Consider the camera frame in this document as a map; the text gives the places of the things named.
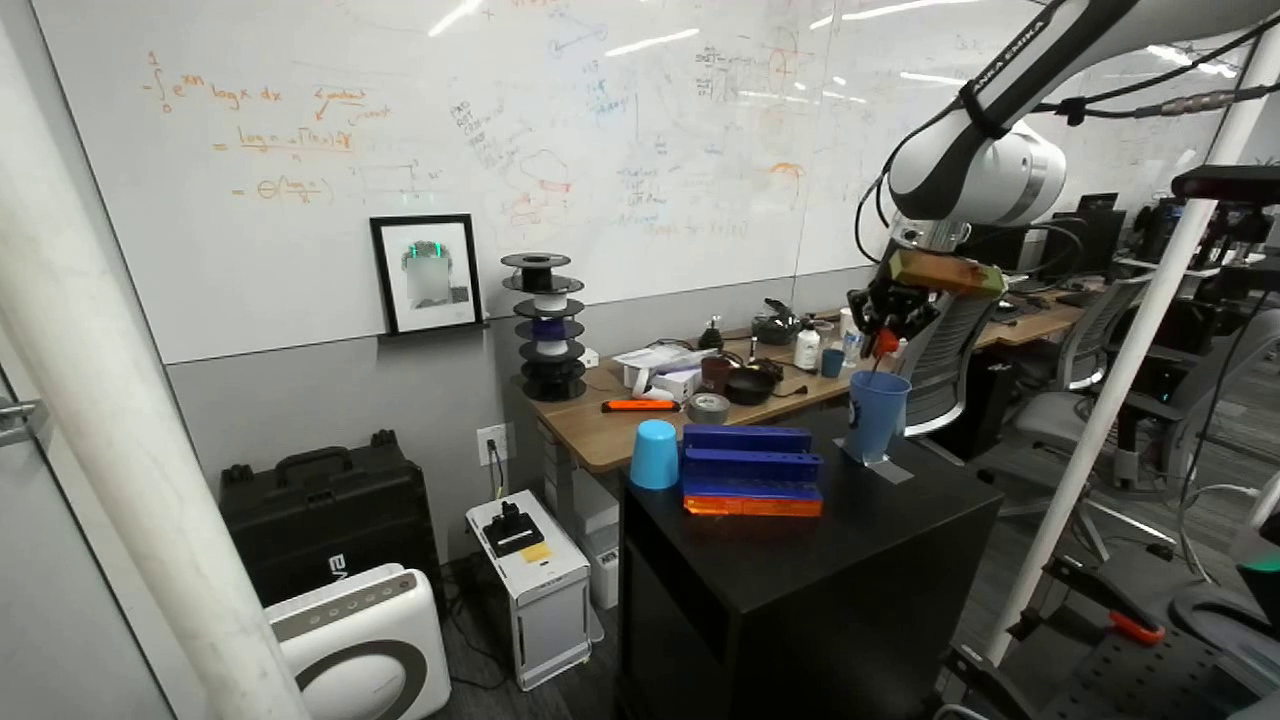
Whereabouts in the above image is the stack of filament spools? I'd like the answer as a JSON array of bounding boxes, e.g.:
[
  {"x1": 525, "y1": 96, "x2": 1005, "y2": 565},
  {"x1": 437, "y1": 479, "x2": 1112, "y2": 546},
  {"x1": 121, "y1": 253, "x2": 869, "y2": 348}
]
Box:
[{"x1": 498, "y1": 249, "x2": 594, "y2": 402}]

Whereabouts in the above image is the orange handled clamp tool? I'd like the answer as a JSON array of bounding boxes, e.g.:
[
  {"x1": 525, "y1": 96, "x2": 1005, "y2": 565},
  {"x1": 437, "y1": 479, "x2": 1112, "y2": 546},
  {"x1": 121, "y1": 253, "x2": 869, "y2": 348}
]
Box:
[{"x1": 1040, "y1": 554, "x2": 1172, "y2": 651}]

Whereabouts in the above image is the light blue upturned cup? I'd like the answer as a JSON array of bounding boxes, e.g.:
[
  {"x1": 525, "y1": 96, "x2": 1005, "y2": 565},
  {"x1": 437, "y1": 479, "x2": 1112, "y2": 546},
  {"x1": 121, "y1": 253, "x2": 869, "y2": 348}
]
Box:
[{"x1": 626, "y1": 415, "x2": 683, "y2": 497}]

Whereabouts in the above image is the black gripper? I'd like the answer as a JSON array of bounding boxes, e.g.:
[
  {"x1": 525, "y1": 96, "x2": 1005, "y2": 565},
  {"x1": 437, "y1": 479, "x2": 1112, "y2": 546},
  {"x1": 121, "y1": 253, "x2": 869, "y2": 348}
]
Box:
[{"x1": 852, "y1": 273, "x2": 943, "y2": 381}]

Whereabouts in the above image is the black cabinet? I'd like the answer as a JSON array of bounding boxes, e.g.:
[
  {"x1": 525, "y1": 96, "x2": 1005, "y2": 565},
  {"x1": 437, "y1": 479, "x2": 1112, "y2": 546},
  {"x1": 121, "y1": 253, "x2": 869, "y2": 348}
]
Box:
[{"x1": 616, "y1": 426, "x2": 1007, "y2": 720}]

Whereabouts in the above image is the large whiteboard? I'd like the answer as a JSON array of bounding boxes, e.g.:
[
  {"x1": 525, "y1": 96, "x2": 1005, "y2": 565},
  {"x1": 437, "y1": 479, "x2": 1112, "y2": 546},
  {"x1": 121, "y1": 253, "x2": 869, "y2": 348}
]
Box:
[{"x1": 23, "y1": 0, "x2": 1057, "y2": 371}]

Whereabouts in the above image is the orange tool on desk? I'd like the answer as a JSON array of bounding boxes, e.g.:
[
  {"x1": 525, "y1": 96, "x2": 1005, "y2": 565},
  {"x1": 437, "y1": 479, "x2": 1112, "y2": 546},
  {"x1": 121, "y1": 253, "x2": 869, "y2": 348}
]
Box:
[{"x1": 596, "y1": 392, "x2": 683, "y2": 418}]

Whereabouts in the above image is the thin white pole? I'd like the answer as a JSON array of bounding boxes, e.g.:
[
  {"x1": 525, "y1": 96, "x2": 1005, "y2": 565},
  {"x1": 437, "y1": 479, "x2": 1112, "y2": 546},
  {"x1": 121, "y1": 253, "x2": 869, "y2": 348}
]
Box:
[{"x1": 986, "y1": 20, "x2": 1280, "y2": 671}]

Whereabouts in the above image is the silver metal tag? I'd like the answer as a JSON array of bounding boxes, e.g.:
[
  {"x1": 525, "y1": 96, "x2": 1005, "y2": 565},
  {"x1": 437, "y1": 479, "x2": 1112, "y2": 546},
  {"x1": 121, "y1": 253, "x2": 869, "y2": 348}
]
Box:
[{"x1": 859, "y1": 452, "x2": 919, "y2": 486}]

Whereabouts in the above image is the black hard case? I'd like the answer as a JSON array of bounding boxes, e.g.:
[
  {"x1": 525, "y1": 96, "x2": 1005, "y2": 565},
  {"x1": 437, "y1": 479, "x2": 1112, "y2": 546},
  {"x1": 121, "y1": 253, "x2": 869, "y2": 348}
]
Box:
[{"x1": 218, "y1": 426, "x2": 443, "y2": 613}]

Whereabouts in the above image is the grey tape roll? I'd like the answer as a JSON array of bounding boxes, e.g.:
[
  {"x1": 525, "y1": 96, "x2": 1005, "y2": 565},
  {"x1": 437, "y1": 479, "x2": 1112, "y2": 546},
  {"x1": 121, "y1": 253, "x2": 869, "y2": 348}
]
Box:
[{"x1": 683, "y1": 386, "x2": 737, "y2": 426}]

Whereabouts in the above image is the grey office chair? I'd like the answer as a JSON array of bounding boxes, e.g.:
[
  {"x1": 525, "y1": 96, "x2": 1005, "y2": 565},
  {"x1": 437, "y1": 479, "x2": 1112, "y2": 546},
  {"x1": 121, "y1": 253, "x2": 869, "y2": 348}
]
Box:
[{"x1": 894, "y1": 289, "x2": 995, "y2": 441}]

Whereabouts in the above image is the wooden desk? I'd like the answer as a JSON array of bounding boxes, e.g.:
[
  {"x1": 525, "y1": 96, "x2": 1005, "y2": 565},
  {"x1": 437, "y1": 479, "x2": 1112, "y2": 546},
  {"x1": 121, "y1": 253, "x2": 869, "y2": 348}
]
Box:
[{"x1": 528, "y1": 282, "x2": 1094, "y2": 483}]

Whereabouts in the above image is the white boxes pile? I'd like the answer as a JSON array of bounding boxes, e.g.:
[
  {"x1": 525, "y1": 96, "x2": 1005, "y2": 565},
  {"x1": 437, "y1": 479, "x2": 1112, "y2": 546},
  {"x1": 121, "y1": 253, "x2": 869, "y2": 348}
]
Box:
[{"x1": 608, "y1": 339, "x2": 715, "y2": 402}]

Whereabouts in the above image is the black round bowl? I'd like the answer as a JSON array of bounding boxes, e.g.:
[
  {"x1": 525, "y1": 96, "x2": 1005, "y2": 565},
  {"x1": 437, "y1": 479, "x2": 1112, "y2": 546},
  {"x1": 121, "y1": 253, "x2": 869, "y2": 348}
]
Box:
[{"x1": 721, "y1": 365, "x2": 790, "y2": 406}]

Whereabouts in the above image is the white box device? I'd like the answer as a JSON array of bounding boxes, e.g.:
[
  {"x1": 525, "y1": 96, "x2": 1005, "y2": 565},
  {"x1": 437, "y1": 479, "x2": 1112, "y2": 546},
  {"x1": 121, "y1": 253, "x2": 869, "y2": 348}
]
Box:
[{"x1": 459, "y1": 486, "x2": 601, "y2": 694}]

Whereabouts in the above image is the thick white pole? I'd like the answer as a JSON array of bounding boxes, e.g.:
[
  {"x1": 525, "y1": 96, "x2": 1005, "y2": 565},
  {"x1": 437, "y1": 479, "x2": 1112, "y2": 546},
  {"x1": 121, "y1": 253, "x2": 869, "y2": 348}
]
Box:
[{"x1": 0, "y1": 166, "x2": 311, "y2": 720}]

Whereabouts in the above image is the metal door handle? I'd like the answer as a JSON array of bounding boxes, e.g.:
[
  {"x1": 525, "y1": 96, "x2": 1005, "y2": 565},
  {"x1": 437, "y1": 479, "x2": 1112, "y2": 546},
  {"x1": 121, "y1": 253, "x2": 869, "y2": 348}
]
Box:
[{"x1": 0, "y1": 397, "x2": 47, "y2": 448}]

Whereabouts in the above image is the white air purifier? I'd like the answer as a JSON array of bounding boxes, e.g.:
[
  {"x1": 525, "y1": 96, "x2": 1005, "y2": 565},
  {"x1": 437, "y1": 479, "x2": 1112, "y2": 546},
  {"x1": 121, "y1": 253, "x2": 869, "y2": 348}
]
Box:
[{"x1": 262, "y1": 560, "x2": 457, "y2": 720}]

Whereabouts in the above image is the wooden stick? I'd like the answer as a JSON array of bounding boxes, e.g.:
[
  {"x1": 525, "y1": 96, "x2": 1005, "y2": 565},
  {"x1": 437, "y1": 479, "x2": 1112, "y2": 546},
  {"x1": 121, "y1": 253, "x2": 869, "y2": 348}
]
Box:
[{"x1": 721, "y1": 382, "x2": 821, "y2": 430}]

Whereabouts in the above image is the blue and orange tool holder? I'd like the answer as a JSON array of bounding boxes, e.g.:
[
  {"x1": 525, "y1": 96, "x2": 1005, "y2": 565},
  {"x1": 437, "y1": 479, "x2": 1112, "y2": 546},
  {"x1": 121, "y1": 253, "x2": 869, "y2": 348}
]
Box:
[{"x1": 676, "y1": 418, "x2": 829, "y2": 522}]

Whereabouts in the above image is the white wall outlet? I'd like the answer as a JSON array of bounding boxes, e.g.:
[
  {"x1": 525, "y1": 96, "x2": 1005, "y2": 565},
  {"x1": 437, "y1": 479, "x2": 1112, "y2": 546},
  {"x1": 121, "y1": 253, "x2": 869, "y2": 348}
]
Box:
[{"x1": 472, "y1": 418, "x2": 513, "y2": 473}]

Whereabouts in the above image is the framed portrait picture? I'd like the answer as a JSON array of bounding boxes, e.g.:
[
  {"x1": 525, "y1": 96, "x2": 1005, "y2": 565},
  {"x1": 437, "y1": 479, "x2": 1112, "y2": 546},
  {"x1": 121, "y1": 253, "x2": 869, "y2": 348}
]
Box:
[{"x1": 366, "y1": 211, "x2": 487, "y2": 339}]

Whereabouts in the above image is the orange handled screwdriver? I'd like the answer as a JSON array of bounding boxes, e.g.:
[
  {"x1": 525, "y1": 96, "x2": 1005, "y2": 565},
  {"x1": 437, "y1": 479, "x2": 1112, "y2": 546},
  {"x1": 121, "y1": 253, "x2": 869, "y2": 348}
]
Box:
[{"x1": 872, "y1": 328, "x2": 910, "y2": 381}]

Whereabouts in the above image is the blue plastic cup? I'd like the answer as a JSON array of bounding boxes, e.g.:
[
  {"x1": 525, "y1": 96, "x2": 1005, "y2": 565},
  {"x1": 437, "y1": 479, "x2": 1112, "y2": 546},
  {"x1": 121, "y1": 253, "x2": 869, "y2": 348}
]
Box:
[{"x1": 845, "y1": 366, "x2": 916, "y2": 467}]

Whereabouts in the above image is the yellow taped wrist camera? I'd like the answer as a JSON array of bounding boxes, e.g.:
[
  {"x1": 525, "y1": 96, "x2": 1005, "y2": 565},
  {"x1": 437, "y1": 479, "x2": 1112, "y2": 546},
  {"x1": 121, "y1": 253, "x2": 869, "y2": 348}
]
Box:
[{"x1": 884, "y1": 244, "x2": 1011, "y2": 298}]

